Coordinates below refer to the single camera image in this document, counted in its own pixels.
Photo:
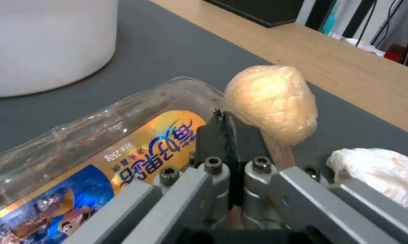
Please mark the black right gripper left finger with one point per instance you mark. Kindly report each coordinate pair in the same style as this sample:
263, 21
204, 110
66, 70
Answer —
176, 193

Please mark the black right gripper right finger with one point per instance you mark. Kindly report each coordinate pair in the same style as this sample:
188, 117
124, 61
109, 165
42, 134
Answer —
312, 198

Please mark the beige plastic wrap ball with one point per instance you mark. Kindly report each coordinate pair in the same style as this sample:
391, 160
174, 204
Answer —
268, 99

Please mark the white crumpled tissue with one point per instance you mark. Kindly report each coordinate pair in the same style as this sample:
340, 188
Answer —
380, 170

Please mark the clear plastic bottle blue-yellow label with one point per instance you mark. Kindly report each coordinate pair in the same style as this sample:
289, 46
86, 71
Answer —
88, 142

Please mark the dark grey table mat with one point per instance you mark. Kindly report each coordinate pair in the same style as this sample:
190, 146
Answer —
163, 50

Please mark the red small box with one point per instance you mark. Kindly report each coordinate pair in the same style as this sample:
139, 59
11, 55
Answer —
396, 53

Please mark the teal bottle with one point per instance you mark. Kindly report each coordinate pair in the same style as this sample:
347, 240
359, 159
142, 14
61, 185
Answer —
332, 21

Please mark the black flat box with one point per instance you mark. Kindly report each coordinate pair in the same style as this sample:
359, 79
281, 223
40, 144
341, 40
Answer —
268, 11

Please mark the white round bucket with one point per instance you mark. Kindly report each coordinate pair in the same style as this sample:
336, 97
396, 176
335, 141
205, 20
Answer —
44, 43

